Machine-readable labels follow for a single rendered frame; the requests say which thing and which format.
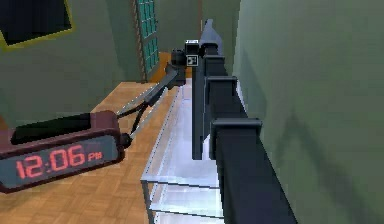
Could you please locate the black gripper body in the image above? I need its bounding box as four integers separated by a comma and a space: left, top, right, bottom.
164, 48, 188, 91

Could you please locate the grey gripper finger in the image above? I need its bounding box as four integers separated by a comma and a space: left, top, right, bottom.
115, 75, 174, 119
119, 87, 170, 148

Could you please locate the dark red digital alarm clock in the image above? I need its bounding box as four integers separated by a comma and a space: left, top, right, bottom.
0, 110, 127, 195

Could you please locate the teal paned window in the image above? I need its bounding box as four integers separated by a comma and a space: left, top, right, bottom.
134, 0, 161, 82

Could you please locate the glass display cabinet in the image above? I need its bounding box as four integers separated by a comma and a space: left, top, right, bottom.
139, 77, 248, 224

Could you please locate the yellow framed dark picture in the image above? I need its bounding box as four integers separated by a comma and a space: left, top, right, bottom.
0, 0, 75, 52

